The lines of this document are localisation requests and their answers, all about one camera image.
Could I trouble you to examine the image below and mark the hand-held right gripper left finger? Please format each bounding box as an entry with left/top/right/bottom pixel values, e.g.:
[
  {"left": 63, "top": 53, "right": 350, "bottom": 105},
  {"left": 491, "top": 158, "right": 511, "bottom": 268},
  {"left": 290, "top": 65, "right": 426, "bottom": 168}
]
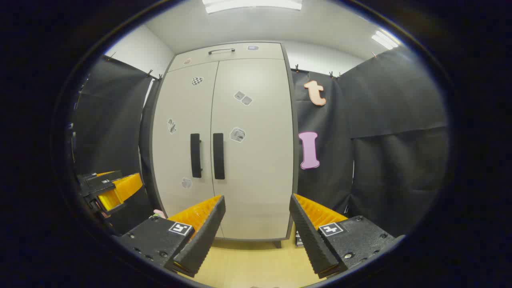
[{"left": 114, "top": 195, "right": 226, "bottom": 278}]

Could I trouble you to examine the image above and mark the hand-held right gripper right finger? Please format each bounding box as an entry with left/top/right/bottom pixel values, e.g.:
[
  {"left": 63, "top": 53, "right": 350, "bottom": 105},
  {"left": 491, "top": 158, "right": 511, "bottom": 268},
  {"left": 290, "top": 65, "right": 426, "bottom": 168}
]
[{"left": 289, "top": 194, "right": 396, "bottom": 279}]

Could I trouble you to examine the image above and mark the black door handle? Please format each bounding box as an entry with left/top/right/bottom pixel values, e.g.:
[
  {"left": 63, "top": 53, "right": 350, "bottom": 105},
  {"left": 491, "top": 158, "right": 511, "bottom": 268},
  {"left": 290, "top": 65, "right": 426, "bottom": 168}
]
[
  {"left": 190, "top": 133, "right": 202, "bottom": 178},
  {"left": 213, "top": 133, "right": 225, "bottom": 180}
]

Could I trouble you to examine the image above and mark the grey cabinet door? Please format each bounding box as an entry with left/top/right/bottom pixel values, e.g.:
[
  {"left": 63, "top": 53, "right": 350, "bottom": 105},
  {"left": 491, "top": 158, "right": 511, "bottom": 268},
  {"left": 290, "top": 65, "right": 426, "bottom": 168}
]
[
  {"left": 151, "top": 61, "right": 224, "bottom": 239},
  {"left": 210, "top": 58, "right": 296, "bottom": 241}
]

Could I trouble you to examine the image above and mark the grey double-door shoe cabinet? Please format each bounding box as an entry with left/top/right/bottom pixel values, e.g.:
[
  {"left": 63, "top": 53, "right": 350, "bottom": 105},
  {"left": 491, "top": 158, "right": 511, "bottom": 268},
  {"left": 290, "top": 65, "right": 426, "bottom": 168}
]
[{"left": 140, "top": 41, "right": 300, "bottom": 249}]

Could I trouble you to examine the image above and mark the black backdrop cloth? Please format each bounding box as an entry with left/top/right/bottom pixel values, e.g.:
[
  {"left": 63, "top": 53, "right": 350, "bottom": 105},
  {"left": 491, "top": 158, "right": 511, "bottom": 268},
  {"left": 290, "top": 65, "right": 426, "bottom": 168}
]
[{"left": 72, "top": 47, "right": 449, "bottom": 238}]

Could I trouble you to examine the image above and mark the small ceiling light panel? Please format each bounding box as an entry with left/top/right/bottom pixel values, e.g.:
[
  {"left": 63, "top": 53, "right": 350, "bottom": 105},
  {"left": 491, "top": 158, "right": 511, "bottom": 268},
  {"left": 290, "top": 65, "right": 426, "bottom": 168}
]
[{"left": 371, "top": 30, "right": 401, "bottom": 50}]

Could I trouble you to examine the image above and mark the long ceiling light panel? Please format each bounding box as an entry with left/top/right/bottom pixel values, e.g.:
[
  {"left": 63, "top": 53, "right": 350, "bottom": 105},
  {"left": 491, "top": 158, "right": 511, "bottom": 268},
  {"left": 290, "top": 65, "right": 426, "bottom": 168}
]
[{"left": 202, "top": 0, "right": 303, "bottom": 14}]

